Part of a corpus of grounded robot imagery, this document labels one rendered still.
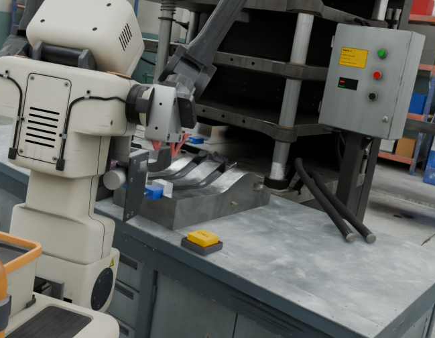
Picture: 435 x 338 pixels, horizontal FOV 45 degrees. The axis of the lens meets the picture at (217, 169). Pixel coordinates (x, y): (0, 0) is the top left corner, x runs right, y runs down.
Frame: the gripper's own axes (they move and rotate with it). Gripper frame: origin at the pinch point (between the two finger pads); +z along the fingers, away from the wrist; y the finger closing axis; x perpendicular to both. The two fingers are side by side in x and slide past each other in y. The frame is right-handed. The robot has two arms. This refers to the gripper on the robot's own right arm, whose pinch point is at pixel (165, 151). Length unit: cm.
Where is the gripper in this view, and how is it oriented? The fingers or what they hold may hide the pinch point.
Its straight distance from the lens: 149.7
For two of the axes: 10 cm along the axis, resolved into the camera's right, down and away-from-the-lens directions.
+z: -1.5, 9.6, 2.5
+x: -6.2, 1.0, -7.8
